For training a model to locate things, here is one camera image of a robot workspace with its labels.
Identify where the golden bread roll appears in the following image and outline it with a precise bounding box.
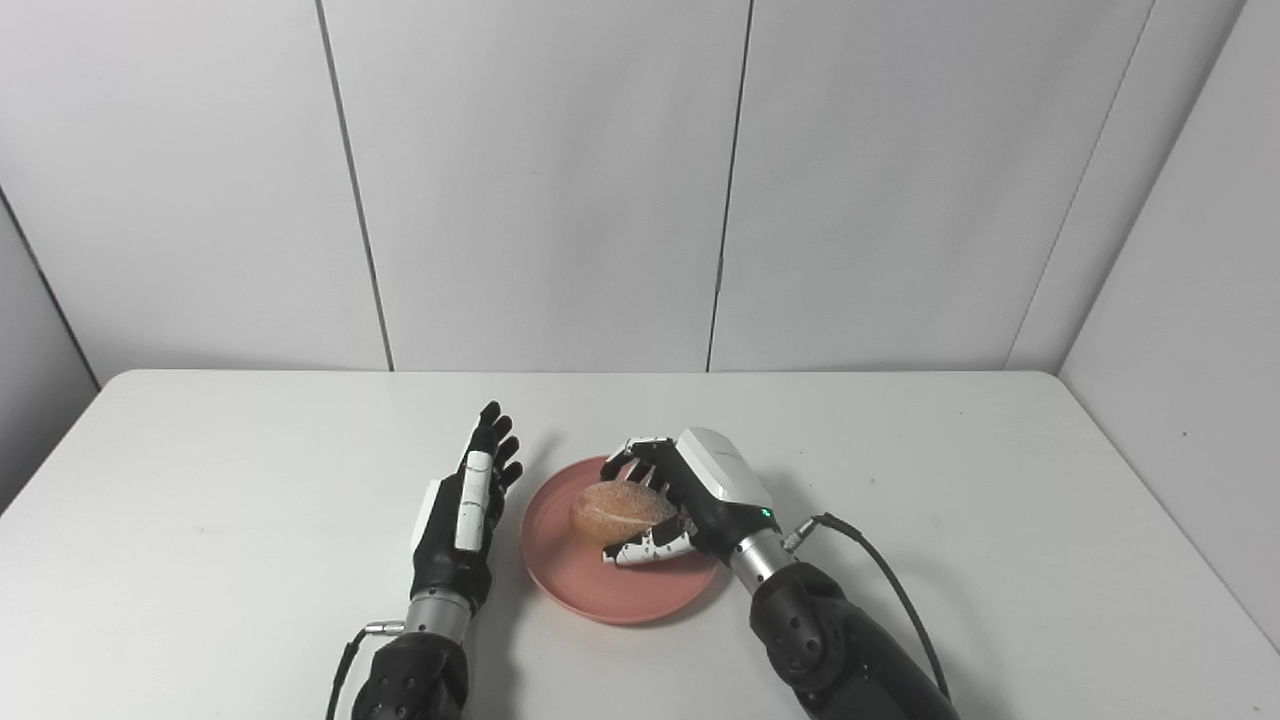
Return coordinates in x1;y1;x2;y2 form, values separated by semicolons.
570;480;681;546

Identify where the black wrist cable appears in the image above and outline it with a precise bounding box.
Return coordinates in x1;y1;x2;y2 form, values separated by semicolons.
782;512;951;701
325;621;406;720

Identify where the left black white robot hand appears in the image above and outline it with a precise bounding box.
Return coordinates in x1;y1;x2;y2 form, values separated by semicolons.
410;401;525;611

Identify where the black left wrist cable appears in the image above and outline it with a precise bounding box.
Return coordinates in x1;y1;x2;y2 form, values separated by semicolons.
325;621;406;720

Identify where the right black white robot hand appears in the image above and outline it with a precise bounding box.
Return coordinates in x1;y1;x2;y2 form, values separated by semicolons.
600;427;779;568

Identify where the pink round plate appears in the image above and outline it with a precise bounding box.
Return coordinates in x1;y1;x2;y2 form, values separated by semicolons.
520;456;721;626

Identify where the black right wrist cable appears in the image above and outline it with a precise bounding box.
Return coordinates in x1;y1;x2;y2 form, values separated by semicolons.
782;512;951;701

